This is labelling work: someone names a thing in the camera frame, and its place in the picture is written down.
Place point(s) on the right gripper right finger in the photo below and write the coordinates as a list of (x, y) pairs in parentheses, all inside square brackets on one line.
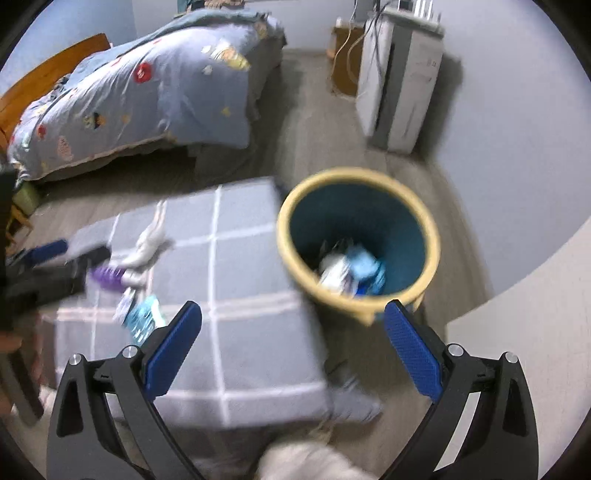
[(481, 423)]

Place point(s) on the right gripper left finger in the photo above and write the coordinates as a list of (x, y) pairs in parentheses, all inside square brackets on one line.
[(83, 442)]

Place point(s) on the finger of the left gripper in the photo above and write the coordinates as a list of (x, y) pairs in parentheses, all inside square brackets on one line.
[(89, 259), (41, 254)]

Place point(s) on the purple wrapper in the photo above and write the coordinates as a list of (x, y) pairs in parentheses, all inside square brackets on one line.
[(108, 278)]

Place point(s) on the white tissue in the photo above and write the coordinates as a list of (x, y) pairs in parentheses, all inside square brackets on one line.
[(135, 265)]

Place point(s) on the silver foil wrapper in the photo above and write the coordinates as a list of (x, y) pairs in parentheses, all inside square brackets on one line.
[(124, 306)]

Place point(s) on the teal snack packet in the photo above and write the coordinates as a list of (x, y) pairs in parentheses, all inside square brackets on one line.
[(143, 319)]

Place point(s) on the blue face mask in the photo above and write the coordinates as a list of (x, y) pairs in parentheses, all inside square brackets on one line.
[(366, 271)]

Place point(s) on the clear plastic bag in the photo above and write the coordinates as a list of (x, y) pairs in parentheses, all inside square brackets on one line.
[(335, 274)]

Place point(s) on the yellow rimmed teal trash bin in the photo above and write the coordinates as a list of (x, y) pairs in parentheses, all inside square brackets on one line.
[(368, 208)]

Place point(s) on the green storage box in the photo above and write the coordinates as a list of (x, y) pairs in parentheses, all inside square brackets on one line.
[(26, 198)]

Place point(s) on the grey checked floor rug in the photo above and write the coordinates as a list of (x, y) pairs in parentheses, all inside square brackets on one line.
[(259, 358)]

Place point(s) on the blue patterned bed duvet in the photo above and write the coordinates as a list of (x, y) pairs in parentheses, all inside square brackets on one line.
[(193, 82)]

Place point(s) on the wooden side cabinet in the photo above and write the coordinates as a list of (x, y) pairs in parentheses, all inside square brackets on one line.
[(345, 56)]

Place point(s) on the white air purifier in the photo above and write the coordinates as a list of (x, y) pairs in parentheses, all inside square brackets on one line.
[(401, 59)]

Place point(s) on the wooden bed frame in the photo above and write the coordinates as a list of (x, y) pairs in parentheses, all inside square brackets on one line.
[(41, 80)]

